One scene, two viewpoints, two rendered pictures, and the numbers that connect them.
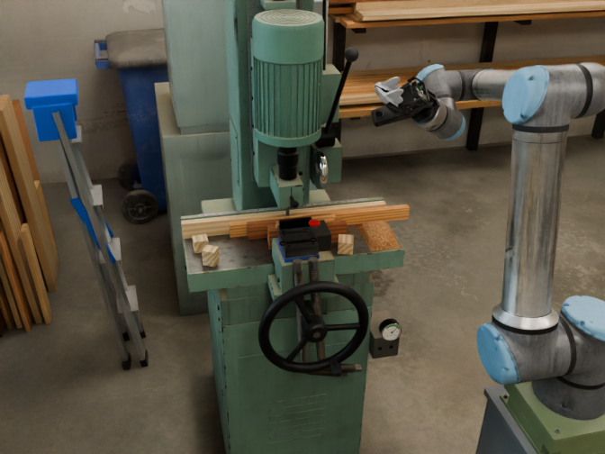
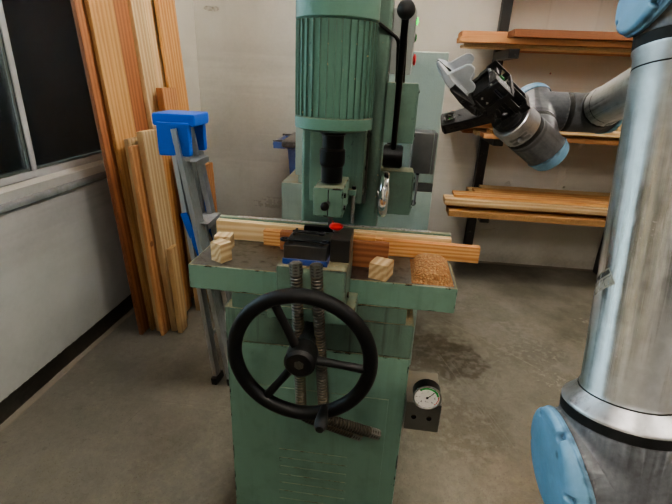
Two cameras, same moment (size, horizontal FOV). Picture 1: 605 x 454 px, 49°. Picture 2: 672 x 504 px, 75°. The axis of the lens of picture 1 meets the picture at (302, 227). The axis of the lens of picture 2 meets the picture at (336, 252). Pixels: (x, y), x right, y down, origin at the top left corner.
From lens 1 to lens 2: 0.94 m
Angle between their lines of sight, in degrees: 20
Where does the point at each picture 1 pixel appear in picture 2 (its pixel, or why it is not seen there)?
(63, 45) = (266, 139)
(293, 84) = (328, 44)
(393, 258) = (441, 299)
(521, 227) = (632, 230)
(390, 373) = (459, 459)
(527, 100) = not seen: outside the picture
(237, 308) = not seen: hidden behind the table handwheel
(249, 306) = (257, 321)
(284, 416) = (296, 470)
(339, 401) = (363, 471)
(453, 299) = (551, 400)
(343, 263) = (373, 291)
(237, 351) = not seen: hidden behind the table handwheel
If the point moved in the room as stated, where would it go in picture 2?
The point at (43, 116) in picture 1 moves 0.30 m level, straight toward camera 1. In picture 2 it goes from (164, 131) to (131, 143)
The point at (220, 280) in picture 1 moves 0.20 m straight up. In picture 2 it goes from (223, 280) to (218, 194)
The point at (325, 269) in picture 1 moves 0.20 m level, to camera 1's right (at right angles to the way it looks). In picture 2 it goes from (333, 283) to (436, 305)
